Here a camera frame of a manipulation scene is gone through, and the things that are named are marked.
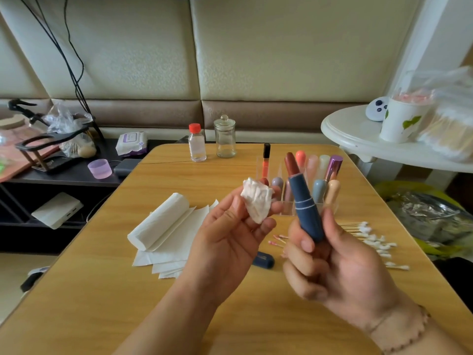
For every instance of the person's left hand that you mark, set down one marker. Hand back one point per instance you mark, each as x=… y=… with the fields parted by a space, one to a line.
x=222 y=255

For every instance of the person's right hand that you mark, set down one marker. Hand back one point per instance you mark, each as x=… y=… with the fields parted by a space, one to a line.
x=344 y=281

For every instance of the navy lipstick cap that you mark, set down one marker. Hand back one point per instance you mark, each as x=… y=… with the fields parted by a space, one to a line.
x=264 y=260

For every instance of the pile of cotton swabs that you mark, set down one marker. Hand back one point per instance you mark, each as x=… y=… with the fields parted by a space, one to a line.
x=377 y=244

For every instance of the stack of white tissues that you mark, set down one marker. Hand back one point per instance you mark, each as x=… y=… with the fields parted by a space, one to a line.
x=166 y=247

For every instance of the white tissue sheet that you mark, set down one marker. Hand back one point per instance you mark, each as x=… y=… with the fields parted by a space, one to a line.
x=257 y=199

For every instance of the red lipstick navy tube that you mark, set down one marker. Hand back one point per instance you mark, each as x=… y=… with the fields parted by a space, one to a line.
x=307 y=207

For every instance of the red lipstick mauve tube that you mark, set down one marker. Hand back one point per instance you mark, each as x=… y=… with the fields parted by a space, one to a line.
x=277 y=187

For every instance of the clear acrylic lipstick organizer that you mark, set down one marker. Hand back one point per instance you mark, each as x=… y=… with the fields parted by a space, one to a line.
x=325 y=173

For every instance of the person's right forearm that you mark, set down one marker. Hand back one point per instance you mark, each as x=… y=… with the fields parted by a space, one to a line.
x=436 y=344

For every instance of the person's left forearm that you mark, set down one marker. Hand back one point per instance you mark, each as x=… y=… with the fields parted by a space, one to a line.
x=166 y=332

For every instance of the yellow-green bin with bag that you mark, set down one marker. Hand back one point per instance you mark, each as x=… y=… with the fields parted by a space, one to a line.
x=436 y=218

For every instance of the clear bottle red cap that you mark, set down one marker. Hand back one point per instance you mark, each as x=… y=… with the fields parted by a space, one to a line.
x=197 y=145

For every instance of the glass jar with lid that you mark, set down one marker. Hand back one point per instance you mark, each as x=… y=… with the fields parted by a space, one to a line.
x=225 y=139

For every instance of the wet wipes pack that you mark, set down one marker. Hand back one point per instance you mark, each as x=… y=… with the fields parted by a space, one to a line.
x=131 y=144

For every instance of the white round side table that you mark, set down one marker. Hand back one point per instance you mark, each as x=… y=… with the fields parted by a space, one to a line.
x=353 y=133

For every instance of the small purple plastic cup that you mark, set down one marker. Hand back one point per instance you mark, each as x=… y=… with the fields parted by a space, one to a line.
x=100 y=170

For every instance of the black low shelf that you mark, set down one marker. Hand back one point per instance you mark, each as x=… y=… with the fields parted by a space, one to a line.
x=70 y=182

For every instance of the white mug green leaf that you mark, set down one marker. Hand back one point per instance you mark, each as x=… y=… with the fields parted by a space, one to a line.
x=403 y=122

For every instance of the white power bank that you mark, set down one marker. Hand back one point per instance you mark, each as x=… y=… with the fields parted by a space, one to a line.
x=57 y=210

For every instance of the white panda figure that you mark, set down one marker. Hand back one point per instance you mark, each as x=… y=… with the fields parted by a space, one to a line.
x=376 y=109

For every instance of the crumpled clear plastic bag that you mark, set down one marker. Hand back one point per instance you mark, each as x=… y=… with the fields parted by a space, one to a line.
x=68 y=118

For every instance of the pink tray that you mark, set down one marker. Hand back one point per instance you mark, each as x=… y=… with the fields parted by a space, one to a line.
x=18 y=162

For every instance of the beige padded backrest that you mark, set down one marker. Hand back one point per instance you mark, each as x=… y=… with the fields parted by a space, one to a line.
x=303 y=44

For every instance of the jar with wooden lid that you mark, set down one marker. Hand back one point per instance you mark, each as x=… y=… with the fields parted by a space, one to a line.
x=11 y=122

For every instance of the black clip tool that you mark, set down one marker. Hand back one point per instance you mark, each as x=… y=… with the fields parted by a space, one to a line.
x=22 y=105

